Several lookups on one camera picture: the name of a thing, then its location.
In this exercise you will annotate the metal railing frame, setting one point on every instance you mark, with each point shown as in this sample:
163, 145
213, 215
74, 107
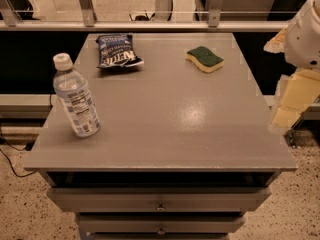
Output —
147, 15

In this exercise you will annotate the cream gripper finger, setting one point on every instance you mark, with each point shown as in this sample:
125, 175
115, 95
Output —
294, 95
276, 44

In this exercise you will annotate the clear plastic water bottle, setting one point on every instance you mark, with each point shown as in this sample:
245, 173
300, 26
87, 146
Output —
73, 91

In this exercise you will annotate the upper grey drawer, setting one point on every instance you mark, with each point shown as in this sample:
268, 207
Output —
220, 199

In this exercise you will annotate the yellow green sponge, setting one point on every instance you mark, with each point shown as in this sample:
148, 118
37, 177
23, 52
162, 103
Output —
204, 59

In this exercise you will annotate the grey drawer cabinet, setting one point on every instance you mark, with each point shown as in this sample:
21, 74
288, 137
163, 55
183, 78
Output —
166, 124

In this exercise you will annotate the lower grey drawer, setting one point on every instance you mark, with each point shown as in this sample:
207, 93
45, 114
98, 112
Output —
159, 223

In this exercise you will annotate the grey drawer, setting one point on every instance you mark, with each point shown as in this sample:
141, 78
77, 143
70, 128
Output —
220, 199
159, 223

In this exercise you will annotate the blue chip bag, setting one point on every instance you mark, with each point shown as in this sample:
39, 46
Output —
116, 50

